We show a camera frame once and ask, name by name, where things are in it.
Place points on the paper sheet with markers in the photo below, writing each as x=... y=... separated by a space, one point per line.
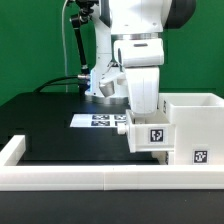
x=97 y=120

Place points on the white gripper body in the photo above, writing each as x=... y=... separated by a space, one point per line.
x=140 y=61

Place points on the white drawer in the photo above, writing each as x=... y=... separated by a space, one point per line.
x=149 y=134

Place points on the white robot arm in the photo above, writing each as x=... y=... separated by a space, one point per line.
x=123 y=20

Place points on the white U-shaped border frame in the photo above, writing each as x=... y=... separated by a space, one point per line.
x=14 y=177

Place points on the white drawer cabinet box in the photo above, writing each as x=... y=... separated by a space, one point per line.
x=199 y=129

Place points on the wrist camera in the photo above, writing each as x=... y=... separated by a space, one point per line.
x=107 y=87

